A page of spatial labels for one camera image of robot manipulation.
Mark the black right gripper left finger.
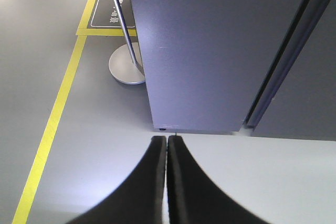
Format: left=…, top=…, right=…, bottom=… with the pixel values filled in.
left=69, top=136, right=166, bottom=223

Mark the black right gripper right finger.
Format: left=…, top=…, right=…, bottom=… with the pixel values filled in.
left=167, top=135, right=266, bottom=223

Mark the dark grey fridge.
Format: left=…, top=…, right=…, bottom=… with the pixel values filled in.
left=131, top=0, right=335, bottom=141

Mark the black floor sign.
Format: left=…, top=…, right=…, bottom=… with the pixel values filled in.
left=88, top=0, right=135, bottom=29

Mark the steel stanchion post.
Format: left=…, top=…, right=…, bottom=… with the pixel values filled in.
left=109, top=0, right=145, bottom=85

